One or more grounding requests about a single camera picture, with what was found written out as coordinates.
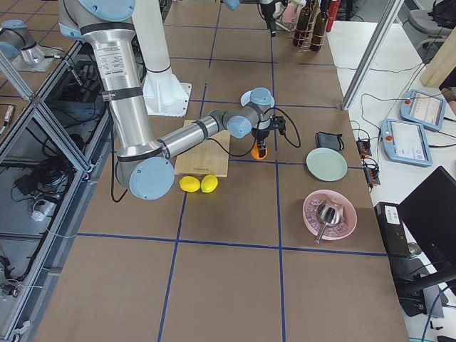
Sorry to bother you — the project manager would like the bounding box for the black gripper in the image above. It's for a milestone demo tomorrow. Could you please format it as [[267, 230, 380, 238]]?
[[261, 0, 276, 37], [251, 127, 270, 158]]

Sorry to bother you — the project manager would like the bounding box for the orange mandarin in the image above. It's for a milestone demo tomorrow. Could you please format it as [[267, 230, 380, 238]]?
[[250, 146, 269, 160]]

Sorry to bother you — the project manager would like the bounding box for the light blue plate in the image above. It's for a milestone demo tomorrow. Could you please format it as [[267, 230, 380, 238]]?
[[240, 90, 252, 107]]

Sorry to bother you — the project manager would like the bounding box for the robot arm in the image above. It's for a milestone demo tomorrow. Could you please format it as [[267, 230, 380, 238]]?
[[223, 0, 277, 37], [58, 1, 274, 200]]

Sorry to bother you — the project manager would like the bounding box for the light green plate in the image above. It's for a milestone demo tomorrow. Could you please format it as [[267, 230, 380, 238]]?
[[306, 147, 348, 182]]

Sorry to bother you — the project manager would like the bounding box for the pink plastic cup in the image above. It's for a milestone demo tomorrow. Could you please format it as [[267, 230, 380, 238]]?
[[281, 3, 295, 24]]

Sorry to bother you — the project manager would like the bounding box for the dark green wine bottle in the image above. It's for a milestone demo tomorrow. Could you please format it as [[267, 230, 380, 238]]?
[[310, 0, 330, 52]]

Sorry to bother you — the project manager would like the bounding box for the bamboo cutting board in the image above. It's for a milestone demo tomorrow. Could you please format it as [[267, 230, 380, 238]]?
[[174, 120, 230, 177]]

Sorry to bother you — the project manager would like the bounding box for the dark grey folded cloth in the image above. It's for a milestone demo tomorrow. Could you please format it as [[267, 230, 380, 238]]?
[[315, 131, 345, 151]]

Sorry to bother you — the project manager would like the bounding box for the upper yellow lemon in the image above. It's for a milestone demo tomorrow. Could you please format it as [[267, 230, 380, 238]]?
[[200, 175, 219, 193]]

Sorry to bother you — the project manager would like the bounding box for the yellow lemon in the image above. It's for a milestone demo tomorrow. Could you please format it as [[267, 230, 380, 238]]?
[[179, 176, 200, 192], [200, 175, 219, 193]]

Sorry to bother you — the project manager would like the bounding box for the red cylinder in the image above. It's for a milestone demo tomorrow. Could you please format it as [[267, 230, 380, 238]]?
[[326, 0, 341, 33]]

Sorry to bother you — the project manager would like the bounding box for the lower yellow lemon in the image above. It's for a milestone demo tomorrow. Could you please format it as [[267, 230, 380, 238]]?
[[179, 176, 200, 192]]

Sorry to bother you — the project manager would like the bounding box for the metal scoop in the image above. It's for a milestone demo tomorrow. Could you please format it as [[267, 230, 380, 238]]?
[[314, 198, 344, 244]]

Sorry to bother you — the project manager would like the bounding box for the pink bowl with ice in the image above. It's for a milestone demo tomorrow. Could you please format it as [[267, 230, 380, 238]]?
[[303, 190, 357, 243]]

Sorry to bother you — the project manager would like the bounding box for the blue teach pendant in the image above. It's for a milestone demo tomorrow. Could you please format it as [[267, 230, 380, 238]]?
[[380, 119, 432, 167], [400, 89, 445, 131]]

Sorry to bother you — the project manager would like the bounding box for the black computer box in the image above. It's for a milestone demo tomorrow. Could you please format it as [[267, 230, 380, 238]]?
[[374, 202, 410, 258]]

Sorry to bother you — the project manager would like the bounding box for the black monitor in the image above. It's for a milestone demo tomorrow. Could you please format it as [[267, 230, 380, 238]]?
[[395, 166, 455, 317]]

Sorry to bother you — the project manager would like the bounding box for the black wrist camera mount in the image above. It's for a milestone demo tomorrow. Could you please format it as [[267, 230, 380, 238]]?
[[269, 116, 286, 136]]

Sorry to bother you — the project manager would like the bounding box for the copper wire wine rack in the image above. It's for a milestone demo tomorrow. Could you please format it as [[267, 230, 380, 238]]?
[[297, 10, 317, 50]]

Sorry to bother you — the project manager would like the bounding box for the aluminium frame post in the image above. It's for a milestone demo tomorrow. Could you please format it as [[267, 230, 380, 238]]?
[[341, 0, 405, 110]]

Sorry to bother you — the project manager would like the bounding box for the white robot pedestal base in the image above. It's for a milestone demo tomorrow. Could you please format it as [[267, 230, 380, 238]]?
[[133, 0, 192, 117]]

